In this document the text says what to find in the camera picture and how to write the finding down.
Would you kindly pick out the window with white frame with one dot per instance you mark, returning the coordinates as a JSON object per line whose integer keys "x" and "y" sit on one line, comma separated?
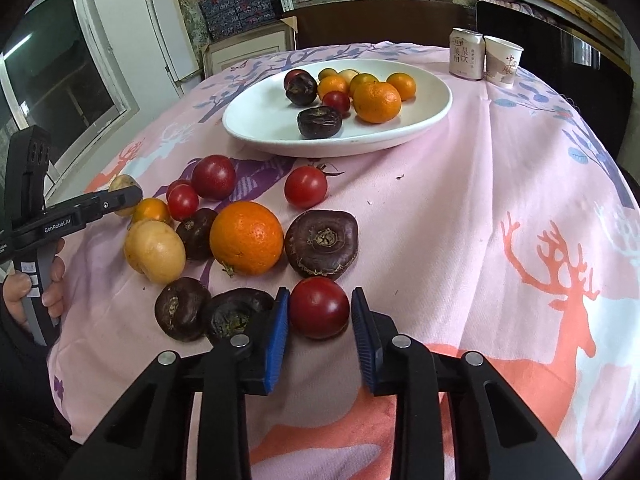
{"x": 59, "y": 72}

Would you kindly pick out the dark brown wooden board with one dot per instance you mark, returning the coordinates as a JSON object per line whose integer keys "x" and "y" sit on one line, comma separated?
{"x": 371, "y": 21}

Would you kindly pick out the red tomato with stem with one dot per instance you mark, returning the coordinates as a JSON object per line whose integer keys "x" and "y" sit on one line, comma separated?
{"x": 307, "y": 186}

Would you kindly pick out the pink deer print tablecloth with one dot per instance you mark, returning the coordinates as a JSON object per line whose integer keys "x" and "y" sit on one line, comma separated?
{"x": 504, "y": 229}

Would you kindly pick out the dark round chestnut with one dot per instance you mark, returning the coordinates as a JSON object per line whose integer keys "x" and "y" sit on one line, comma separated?
{"x": 302, "y": 91}

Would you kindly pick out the pink beverage can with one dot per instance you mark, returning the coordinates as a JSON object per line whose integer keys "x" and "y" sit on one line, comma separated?
{"x": 466, "y": 54}

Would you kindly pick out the white leaning board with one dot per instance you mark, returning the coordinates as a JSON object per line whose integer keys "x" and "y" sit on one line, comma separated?
{"x": 181, "y": 64}

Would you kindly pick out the black panel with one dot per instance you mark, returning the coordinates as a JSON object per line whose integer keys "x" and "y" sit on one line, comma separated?
{"x": 600, "y": 90}

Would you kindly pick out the blue patterned box stack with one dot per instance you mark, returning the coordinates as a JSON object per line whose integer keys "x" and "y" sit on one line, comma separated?
{"x": 226, "y": 18}

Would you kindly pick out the dark brown water chestnut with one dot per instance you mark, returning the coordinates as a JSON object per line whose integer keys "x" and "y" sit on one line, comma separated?
{"x": 322, "y": 243}

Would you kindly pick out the small orange fruit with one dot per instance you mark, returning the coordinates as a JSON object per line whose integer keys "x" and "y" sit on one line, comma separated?
{"x": 151, "y": 209}

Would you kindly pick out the white oval plate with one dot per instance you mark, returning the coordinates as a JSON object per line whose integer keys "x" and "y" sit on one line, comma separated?
{"x": 263, "y": 117}

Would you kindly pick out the person's left hand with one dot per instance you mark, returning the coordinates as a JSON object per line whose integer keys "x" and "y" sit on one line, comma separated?
{"x": 16, "y": 286}

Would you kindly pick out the dark brown elongated chestnut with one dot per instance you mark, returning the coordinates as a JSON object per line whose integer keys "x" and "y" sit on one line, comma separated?
{"x": 319, "y": 122}

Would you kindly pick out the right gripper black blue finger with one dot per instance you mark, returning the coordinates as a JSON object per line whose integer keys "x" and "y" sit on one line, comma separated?
{"x": 494, "y": 433}
{"x": 145, "y": 435}

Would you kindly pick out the small pale yellow fruit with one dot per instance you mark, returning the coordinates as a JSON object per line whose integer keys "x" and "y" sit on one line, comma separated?
{"x": 119, "y": 182}

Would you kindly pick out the dark red plum top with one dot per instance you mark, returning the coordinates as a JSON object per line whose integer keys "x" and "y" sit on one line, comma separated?
{"x": 292, "y": 74}

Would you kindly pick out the white paper cup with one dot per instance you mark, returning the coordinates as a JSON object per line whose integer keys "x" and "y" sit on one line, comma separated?
{"x": 502, "y": 60}

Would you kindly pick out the small orange mandarin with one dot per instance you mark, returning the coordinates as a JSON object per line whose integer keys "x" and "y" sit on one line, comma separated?
{"x": 404, "y": 84}

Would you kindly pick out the dark brown central chestnut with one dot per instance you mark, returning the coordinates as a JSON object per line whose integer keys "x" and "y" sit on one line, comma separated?
{"x": 228, "y": 314}

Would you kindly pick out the large orange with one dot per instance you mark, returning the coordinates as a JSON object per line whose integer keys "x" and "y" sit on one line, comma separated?
{"x": 376, "y": 102}
{"x": 246, "y": 239}

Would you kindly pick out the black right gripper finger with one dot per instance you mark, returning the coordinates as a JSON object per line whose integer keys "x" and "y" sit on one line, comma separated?
{"x": 121, "y": 201}

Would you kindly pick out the dark red plum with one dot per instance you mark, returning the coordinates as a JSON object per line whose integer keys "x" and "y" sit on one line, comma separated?
{"x": 292, "y": 74}
{"x": 213, "y": 177}

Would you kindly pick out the pale yellow round fruit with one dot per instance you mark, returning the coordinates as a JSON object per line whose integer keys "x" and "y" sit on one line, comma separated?
{"x": 155, "y": 250}

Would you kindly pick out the yellow green-stemmed citrus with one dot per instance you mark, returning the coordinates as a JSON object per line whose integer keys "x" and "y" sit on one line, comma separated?
{"x": 358, "y": 80}

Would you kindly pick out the framed picture cardboard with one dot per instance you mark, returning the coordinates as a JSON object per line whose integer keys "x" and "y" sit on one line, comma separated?
{"x": 276, "y": 37}

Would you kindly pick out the small red tomato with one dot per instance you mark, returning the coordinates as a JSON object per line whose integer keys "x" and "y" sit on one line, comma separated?
{"x": 182, "y": 200}

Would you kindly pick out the tiny kumquat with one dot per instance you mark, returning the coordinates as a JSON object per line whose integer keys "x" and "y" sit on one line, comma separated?
{"x": 327, "y": 72}

